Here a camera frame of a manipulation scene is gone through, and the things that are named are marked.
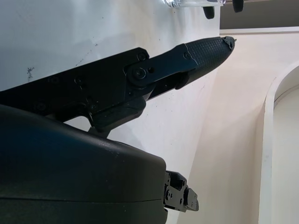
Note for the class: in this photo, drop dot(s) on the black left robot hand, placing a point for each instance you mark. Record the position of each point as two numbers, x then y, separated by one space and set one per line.
209 12

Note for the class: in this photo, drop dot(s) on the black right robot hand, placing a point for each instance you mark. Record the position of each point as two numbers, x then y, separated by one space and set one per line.
70 175

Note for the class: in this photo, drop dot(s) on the clear glass beaker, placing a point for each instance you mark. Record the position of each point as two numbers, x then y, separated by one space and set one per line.
187 3

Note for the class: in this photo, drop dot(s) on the white arched panel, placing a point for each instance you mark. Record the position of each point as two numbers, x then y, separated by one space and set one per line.
268 140

